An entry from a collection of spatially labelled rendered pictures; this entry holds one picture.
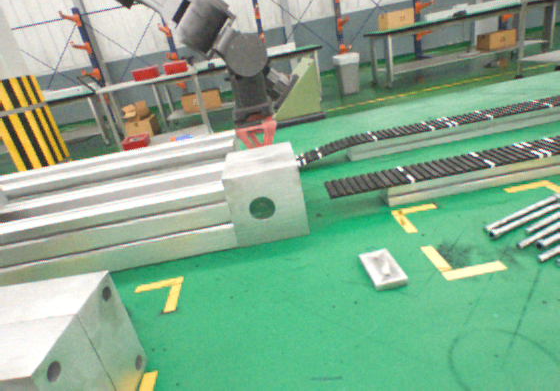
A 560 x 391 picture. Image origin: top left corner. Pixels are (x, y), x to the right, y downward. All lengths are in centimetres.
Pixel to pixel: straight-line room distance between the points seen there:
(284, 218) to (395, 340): 19
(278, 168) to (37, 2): 884
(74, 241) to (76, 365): 24
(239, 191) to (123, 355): 20
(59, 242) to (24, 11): 883
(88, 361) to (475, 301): 29
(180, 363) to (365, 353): 15
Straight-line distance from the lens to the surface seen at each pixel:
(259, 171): 40
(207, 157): 61
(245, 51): 52
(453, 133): 72
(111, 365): 31
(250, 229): 43
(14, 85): 376
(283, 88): 110
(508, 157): 54
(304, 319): 33
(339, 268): 38
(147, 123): 561
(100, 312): 29
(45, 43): 913
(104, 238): 47
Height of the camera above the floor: 101
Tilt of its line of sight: 22 degrees down
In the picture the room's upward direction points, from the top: 12 degrees counter-clockwise
